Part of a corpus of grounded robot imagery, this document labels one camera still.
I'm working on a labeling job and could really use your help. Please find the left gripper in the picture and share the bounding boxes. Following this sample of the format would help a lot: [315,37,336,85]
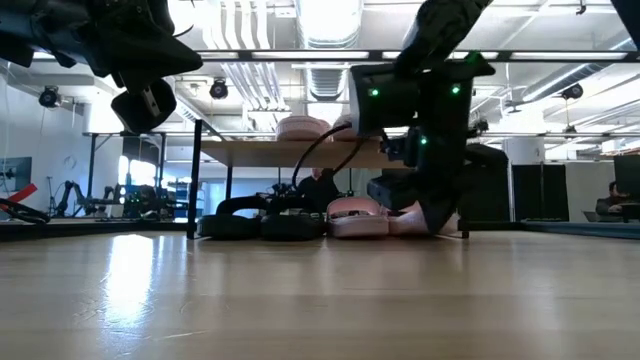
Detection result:
[94,0,204,95]

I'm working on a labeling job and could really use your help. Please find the wooden shelf black metal frame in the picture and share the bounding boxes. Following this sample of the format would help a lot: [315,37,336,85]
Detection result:
[186,118,471,240]

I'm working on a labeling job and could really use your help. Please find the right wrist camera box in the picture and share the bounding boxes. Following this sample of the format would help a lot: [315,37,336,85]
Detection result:
[366,173,422,212]

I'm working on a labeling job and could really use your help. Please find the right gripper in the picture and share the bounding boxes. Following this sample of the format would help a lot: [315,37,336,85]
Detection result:
[379,124,469,236]

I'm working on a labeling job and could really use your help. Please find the black hoop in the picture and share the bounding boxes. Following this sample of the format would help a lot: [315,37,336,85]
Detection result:
[0,198,51,225]

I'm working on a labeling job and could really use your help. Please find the black frame background table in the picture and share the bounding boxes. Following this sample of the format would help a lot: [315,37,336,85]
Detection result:
[81,130,167,221]

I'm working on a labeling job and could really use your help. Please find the black monitor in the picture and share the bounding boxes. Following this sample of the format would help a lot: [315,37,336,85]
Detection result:
[613,153,640,224]

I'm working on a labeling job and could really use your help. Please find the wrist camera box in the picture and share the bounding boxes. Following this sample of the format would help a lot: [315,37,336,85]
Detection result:
[366,173,422,212]
[110,77,178,135]

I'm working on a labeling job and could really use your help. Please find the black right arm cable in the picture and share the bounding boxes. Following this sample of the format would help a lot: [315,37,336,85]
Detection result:
[292,122,366,190]

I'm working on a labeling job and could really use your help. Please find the person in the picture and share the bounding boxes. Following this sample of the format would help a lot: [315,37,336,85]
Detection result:
[594,180,632,217]
[297,168,342,211]

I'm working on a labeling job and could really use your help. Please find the black metal rig frame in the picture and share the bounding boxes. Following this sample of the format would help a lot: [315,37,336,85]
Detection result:
[0,0,640,241]

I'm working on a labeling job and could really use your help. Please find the wall monitor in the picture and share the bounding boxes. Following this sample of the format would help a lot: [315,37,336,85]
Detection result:
[0,156,33,194]

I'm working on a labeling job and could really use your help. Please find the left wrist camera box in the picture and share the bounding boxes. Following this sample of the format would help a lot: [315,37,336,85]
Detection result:
[110,77,178,135]

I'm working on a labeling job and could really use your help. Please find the red strap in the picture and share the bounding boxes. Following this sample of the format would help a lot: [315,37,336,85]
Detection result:
[0,183,39,211]

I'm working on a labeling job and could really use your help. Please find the black partition panel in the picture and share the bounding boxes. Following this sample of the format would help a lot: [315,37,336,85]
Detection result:
[509,163,571,223]

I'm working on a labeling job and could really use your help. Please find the background robot arms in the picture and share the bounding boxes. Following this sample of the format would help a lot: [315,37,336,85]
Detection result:
[52,179,124,217]

